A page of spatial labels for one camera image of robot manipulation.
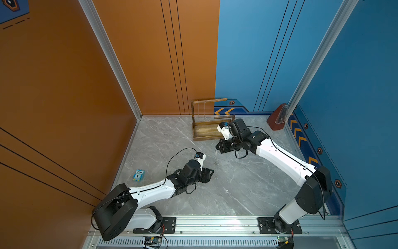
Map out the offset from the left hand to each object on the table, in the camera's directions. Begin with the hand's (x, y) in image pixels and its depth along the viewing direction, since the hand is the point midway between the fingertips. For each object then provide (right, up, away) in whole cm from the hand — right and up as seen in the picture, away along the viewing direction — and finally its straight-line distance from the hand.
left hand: (211, 169), depth 84 cm
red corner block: (+47, +28, +23) cm, 59 cm away
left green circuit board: (-28, -31, -11) cm, 43 cm away
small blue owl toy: (-41, -5, +6) cm, 42 cm away
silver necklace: (-3, +39, +13) cm, 41 cm away
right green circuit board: (+33, -30, -11) cm, 46 cm away
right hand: (+2, +13, -4) cm, 13 cm away
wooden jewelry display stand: (-1, +21, +28) cm, 35 cm away
